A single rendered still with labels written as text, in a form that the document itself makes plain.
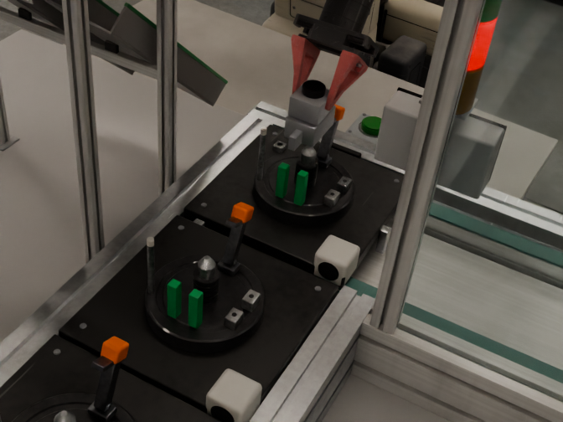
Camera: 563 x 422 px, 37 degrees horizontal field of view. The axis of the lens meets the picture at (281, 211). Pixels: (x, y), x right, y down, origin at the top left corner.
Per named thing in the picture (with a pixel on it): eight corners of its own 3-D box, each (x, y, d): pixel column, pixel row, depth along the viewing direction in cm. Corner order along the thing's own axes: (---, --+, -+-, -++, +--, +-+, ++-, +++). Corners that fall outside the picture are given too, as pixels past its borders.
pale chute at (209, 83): (152, 74, 133) (166, 48, 133) (214, 106, 128) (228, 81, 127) (39, -3, 108) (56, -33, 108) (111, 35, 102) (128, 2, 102)
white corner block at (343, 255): (326, 254, 110) (329, 232, 108) (357, 268, 109) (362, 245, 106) (310, 275, 107) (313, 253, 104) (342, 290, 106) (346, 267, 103)
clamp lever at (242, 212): (225, 257, 102) (240, 200, 99) (240, 264, 101) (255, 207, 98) (211, 265, 98) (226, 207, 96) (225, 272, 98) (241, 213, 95)
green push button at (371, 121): (366, 122, 134) (368, 112, 133) (389, 131, 133) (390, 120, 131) (355, 135, 131) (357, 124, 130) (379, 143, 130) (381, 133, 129)
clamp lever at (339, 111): (318, 153, 119) (333, 103, 117) (331, 158, 119) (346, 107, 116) (308, 157, 116) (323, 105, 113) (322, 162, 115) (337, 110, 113)
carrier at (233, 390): (177, 224, 112) (177, 150, 104) (337, 296, 105) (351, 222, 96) (58, 342, 95) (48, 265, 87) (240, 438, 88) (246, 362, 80)
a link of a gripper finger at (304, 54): (321, 105, 103) (348, 34, 103) (271, 88, 106) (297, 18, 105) (335, 115, 110) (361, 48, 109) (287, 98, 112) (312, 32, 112)
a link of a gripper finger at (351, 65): (335, 110, 103) (363, 38, 102) (284, 93, 105) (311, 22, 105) (348, 120, 109) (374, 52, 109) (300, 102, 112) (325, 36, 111)
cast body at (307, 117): (305, 113, 114) (310, 69, 109) (333, 124, 112) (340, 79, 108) (276, 144, 108) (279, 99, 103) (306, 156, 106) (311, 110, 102)
